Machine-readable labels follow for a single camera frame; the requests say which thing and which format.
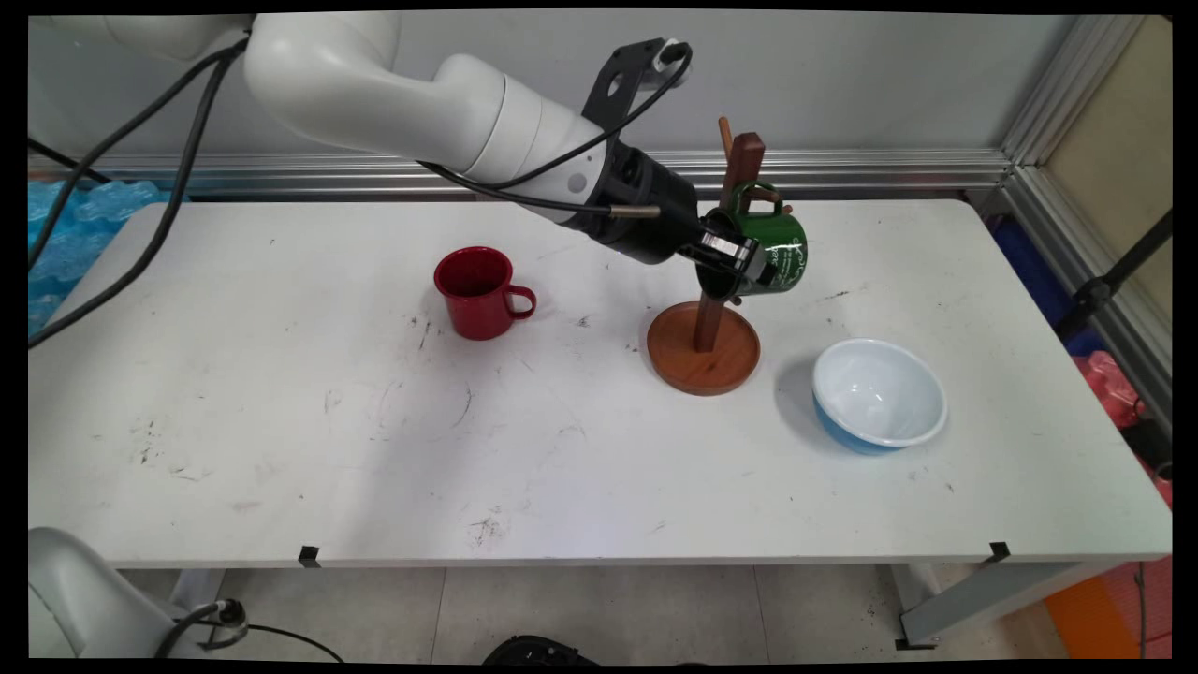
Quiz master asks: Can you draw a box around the black round object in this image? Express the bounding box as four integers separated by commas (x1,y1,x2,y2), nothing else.
481,635,600,666

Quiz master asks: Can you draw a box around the light blue bowl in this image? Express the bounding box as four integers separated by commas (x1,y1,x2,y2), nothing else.
811,338,949,457

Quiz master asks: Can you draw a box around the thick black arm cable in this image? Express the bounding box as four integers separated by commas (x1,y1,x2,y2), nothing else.
28,39,252,272
28,51,235,349

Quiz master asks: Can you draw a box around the aluminium frame corner post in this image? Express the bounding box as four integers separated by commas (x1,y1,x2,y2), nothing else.
1001,14,1115,169

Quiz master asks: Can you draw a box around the thin black camera cable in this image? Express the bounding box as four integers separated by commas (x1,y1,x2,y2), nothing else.
416,47,695,219

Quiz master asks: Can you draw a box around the aluminium frame side rail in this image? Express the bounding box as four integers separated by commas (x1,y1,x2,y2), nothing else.
978,167,1173,427

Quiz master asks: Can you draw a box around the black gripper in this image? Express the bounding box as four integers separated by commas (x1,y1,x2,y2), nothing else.
592,140,765,287

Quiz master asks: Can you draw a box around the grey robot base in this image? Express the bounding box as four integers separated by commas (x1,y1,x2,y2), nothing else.
28,526,230,661

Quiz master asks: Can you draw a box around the black tripod stand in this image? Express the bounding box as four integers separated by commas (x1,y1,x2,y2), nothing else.
1053,210,1173,344

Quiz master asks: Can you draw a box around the black base cable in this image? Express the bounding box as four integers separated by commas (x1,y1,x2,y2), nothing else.
154,599,347,664

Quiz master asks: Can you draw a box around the red enamel mug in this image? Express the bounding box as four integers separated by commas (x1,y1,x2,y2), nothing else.
433,246,538,341

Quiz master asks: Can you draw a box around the blue foam block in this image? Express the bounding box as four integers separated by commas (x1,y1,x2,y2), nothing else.
990,217,1107,359

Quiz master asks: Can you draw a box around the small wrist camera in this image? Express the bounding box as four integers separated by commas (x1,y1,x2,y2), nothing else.
658,39,694,90

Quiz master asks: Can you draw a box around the grey table leg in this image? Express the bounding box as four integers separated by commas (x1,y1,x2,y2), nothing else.
889,562,1124,651

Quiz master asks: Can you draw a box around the wooden mug tree stand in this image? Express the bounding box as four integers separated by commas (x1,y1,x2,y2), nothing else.
646,116,795,397

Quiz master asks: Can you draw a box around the blue bubble wrap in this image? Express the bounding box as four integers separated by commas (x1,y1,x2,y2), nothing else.
28,180,181,333

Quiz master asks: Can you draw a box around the green enamel mug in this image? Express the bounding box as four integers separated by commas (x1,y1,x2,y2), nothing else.
697,181,809,301

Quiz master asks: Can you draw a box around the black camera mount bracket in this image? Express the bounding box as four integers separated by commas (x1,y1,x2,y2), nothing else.
580,37,677,141

